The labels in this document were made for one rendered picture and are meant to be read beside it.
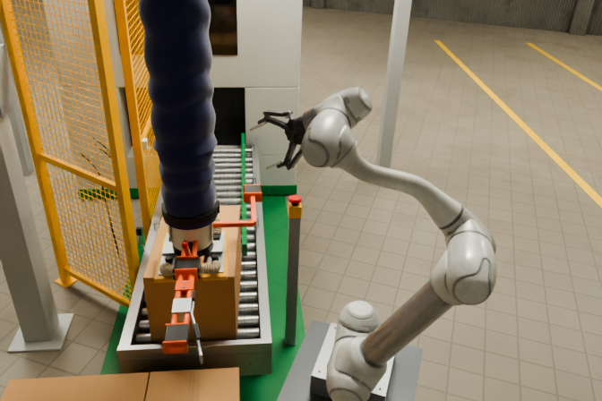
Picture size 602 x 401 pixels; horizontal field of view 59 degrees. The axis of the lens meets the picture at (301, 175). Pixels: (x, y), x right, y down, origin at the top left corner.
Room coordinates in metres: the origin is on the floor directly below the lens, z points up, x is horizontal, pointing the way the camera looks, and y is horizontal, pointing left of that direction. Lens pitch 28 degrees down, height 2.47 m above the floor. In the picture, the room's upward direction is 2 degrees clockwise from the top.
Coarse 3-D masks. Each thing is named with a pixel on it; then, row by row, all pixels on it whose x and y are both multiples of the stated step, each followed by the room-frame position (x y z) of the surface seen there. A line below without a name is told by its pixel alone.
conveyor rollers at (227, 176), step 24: (216, 168) 3.60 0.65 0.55; (240, 168) 3.61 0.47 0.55; (216, 192) 3.23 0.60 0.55; (240, 192) 3.25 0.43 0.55; (240, 216) 2.97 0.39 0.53; (240, 288) 2.25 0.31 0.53; (144, 312) 2.02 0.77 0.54; (240, 312) 2.07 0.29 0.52; (144, 336) 1.85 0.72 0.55; (240, 336) 1.89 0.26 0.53
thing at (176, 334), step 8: (168, 328) 1.24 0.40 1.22; (176, 328) 1.24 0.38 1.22; (184, 328) 1.24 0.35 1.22; (168, 336) 1.21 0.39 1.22; (176, 336) 1.21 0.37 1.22; (184, 336) 1.21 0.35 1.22; (168, 344) 1.18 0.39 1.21; (176, 344) 1.18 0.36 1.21; (184, 344) 1.19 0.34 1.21; (168, 352) 1.18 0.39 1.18; (184, 352) 1.19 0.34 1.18
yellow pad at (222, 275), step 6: (216, 234) 1.95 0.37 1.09; (222, 234) 1.96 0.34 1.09; (216, 240) 1.89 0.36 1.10; (204, 258) 1.78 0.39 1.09; (210, 258) 1.78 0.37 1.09; (216, 258) 1.75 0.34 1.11; (222, 258) 1.78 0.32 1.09; (222, 264) 1.74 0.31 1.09; (222, 270) 1.70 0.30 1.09; (204, 276) 1.67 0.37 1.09; (210, 276) 1.67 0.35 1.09; (216, 276) 1.67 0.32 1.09; (222, 276) 1.67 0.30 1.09
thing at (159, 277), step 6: (162, 240) 1.90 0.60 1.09; (168, 240) 1.89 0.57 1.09; (162, 246) 1.85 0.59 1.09; (162, 258) 1.77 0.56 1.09; (168, 258) 1.73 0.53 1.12; (174, 258) 1.77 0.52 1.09; (156, 270) 1.69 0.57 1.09; (156, 276) 1.66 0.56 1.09; (162, 276) 1.66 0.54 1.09; (168, 276) 1.66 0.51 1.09; (156, 282) 1.64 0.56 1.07; (162, 282) 1.64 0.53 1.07
